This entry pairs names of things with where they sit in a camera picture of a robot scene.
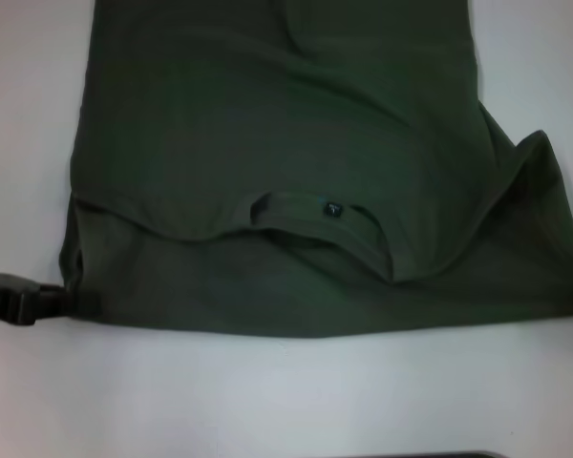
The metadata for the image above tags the dark green FREE t-shirt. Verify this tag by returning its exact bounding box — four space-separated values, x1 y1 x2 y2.
57 0 573 341

